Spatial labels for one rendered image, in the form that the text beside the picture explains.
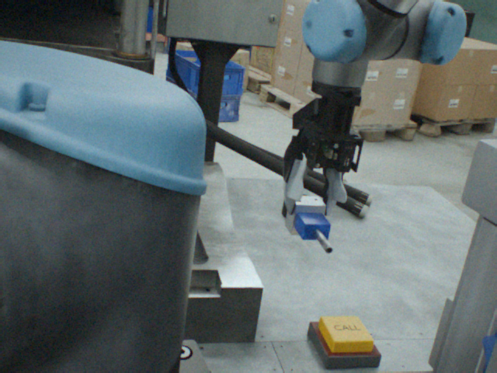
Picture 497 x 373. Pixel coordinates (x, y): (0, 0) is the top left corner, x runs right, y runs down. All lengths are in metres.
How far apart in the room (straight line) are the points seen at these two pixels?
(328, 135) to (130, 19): 0.71
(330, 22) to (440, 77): 4.72
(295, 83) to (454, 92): 1.31
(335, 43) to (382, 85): 4.14
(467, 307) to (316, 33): 0.43
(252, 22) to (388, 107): 3.37
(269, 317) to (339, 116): 0.32
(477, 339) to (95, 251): 0.19
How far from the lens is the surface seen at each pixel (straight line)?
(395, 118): 5.00
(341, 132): 0.87
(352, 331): 0.91
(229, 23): 1.61
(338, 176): 0.95
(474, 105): 5.73
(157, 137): 0.22
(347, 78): 0.87
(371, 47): 0.70
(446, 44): 0.80
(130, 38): 1.46
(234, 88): 4.76
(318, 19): 0.69
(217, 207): 1.05
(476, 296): 0.32
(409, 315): 1.06
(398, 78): 4.89
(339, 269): 1.14
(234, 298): 0.85
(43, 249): 0.22
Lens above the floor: 1.32
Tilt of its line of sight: 21 degrees down
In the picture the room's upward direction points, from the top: 8 degrees clockwise
